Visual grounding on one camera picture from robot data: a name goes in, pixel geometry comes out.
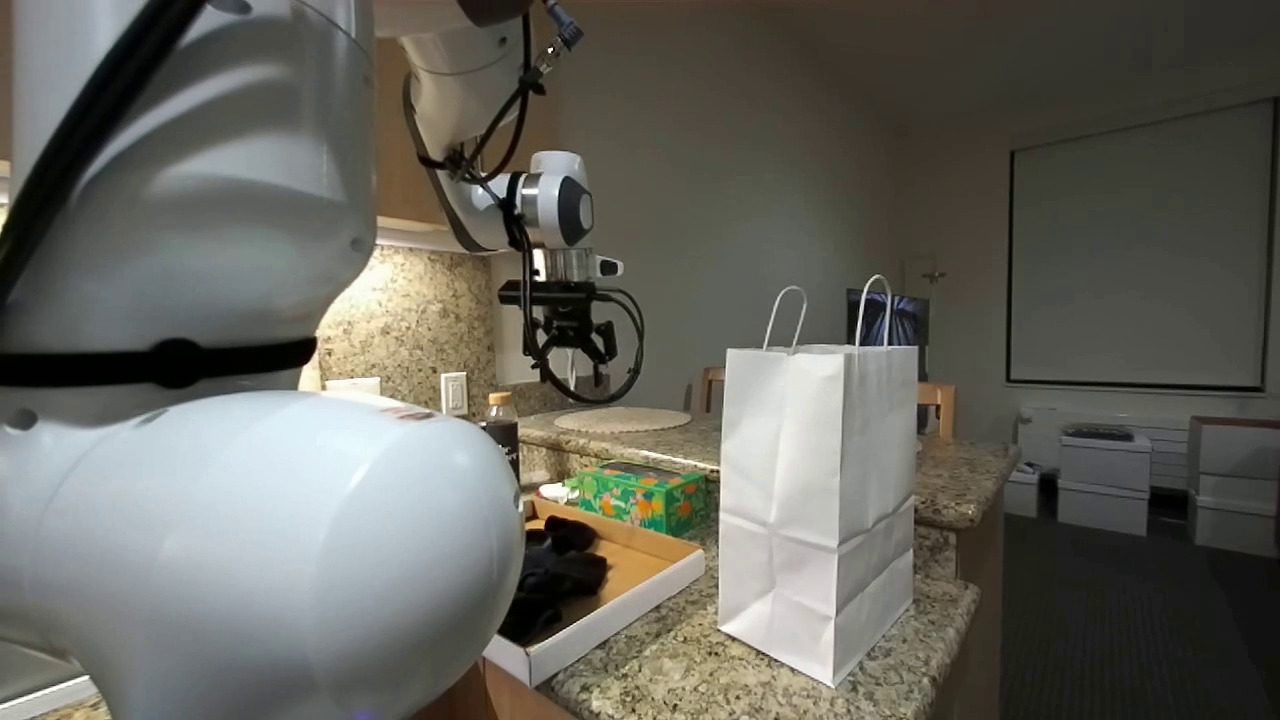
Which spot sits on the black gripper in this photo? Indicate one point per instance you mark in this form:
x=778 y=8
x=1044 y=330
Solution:
x=561 y=319

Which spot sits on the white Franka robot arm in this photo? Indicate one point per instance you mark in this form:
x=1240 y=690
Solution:
x=264 y=560

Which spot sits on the white paper bag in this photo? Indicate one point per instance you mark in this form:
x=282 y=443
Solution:
x=812 y=506

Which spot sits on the dark brown bottle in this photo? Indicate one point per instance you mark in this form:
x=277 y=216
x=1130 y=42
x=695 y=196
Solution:
x=501 y=443

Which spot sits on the small white lid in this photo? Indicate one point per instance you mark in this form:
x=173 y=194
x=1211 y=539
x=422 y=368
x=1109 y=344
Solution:
x=559 y=492

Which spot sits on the green patterned tissue box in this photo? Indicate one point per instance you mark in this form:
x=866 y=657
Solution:
x=643 y=501

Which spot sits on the white shallow tray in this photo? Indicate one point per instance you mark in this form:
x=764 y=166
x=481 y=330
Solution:
x=600 y=627

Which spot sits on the black flat screen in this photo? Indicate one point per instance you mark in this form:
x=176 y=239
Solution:
x=909 y=321

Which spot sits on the small white storage box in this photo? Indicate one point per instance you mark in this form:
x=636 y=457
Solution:
x=1021 y=488

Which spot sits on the white projector screen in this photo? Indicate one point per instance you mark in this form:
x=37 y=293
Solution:
x=1142 y=247

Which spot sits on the white drawer cabinet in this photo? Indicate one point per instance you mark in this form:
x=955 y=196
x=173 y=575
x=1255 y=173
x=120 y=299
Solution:
x=1238 y=484

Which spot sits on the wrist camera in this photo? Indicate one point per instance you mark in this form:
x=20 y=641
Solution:
x=600 y=265

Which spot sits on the wooden wall cabinet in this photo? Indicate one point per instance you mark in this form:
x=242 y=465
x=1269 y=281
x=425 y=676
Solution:
x=392 y=166

